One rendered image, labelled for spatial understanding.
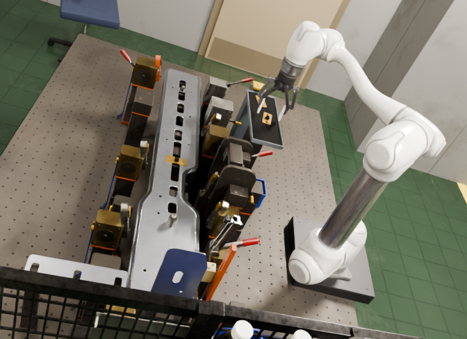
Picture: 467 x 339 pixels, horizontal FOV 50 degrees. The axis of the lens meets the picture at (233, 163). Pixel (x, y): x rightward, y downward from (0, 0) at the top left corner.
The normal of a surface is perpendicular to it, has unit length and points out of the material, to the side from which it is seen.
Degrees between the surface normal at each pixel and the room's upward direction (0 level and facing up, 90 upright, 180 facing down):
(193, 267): 90
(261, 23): 90
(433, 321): 0
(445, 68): 90
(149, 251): 0
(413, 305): 0
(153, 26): 90
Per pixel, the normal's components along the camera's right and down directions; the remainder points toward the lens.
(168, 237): 0.33, -0.72
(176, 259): 0.04, 0.65
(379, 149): -0.66, 0.22
